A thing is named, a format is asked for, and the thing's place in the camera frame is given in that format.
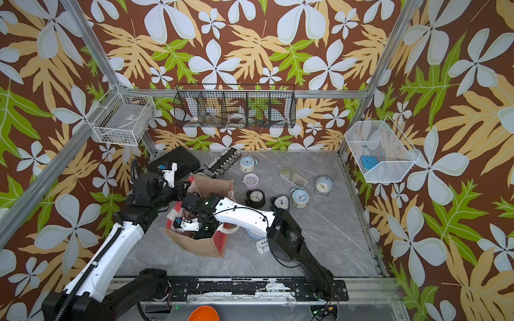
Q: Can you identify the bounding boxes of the black wire basket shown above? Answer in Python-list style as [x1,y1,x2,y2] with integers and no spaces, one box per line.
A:
[171,84,297,128]

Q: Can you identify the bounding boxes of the socket set on black rail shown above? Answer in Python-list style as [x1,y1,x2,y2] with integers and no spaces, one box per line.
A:
[195,148,242,179]

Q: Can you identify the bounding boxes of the light blue twin-bell alarm clock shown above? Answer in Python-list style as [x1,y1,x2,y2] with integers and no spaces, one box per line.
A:
[291,187,310,209]

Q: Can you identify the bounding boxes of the black twin-bell alarm clock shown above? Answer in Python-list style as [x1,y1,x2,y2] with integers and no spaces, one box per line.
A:
[245,189,266,209]

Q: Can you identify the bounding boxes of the orange bowl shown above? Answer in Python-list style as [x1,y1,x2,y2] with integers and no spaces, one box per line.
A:
[187,306,220,321]

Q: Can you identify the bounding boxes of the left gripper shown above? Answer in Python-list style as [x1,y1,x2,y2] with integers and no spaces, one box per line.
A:
[152,179,190,212]

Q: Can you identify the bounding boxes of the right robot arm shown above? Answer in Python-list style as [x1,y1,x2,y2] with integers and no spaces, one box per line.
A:
[173,193,334,300]

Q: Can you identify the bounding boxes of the cream and blue alarm clock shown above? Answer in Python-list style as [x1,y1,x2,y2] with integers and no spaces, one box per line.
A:
[240,156,258,173]

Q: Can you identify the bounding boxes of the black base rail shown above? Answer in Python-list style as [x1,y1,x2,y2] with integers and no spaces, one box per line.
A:
[168,276,349,303]

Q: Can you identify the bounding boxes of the grey round globe clock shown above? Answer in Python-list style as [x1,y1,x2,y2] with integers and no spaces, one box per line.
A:
[315,176,333,197]

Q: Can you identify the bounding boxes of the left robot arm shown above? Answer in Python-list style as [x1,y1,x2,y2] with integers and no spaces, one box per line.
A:
[41,161,190,320]

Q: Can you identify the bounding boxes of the canvas bag with red sides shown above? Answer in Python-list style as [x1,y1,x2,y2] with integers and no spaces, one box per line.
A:
[164,174,238,258]

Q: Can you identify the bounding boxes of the white wire basket right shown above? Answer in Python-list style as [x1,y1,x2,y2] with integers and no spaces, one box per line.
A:
[345,119,420,185]

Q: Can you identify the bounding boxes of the mirror digital clock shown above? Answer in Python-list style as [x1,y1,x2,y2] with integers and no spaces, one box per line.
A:
[278,167,309,188]

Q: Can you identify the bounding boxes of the blue square alarm clock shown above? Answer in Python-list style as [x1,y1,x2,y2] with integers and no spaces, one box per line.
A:
[246,230,266,241]

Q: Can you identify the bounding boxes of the lilac round alarm clock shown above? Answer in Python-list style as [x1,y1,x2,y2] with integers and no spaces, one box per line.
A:
[242,173,260,190]

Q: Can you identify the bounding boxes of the small white digital clock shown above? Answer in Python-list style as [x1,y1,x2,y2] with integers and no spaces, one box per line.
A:
[256,239,270,254]

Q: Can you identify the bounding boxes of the white wire basket left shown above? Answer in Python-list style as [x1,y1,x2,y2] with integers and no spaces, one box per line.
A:
[86,85,156,147]

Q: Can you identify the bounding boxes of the dark green alarm clock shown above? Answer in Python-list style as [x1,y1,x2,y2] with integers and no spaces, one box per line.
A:
[270,195,290,212]

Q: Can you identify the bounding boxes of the white wire basket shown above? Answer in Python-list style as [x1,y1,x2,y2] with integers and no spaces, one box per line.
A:
[86,85,156,147]
[345,119,420,185]

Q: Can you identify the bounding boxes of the blue object in basket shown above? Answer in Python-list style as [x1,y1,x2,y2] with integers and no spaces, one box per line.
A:
[361,155,379,170]

